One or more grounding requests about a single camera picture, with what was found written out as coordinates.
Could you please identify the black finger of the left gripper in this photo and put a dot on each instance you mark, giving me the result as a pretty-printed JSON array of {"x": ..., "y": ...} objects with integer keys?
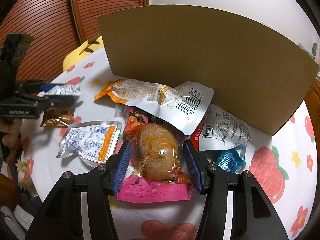
[
  {"x": 34, "y": 86},
  {"x": 47, "y": 101}
]

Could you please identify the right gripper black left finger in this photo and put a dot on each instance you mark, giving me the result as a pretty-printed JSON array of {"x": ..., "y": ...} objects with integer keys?
[{"x": 77, "y": 201}]

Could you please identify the blue silver snack packet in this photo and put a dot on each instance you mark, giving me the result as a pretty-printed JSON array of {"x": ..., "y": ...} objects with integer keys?
[{"x": 61, "y": 89}]

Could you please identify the bronze foil candy packet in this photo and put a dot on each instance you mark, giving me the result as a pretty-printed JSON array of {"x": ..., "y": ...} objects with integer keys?
[{"x": 57, "y": 118}]

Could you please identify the red white snack pouch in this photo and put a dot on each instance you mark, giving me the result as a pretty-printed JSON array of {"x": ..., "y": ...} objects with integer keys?
[{"x": 220, "y": 130}]

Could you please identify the pink packaged braised egg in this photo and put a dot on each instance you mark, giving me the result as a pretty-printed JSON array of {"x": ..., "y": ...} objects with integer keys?
[{"x": 154, "y": 173}]

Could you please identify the person's left hand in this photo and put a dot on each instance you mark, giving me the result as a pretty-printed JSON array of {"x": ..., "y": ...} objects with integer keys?
[{"x": 9, "y": 136}]

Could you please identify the small orange silver snack pouch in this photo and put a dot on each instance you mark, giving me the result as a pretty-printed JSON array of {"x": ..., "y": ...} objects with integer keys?
[{"x": 93, "y": 142}]

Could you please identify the small blue foil packet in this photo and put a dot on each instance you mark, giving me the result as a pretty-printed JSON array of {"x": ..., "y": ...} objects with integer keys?
[{"x": 230, "y": 161}]

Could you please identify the yellow plush toy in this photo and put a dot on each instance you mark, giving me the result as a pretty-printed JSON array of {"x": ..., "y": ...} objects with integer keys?
[{"x": 91, "y": 45}]

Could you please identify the wooden slatted wardrobe door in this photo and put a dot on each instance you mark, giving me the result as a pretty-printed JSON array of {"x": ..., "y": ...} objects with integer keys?
[{"x": 57, "y": 26}]

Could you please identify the long orange white snack pouch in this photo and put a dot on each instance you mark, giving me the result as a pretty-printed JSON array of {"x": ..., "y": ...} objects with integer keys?
[{"x": 183, "y": 106}]

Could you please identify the brown cardboard box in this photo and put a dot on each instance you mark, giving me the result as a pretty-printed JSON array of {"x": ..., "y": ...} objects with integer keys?
[{"x": 257, "y": 74}]

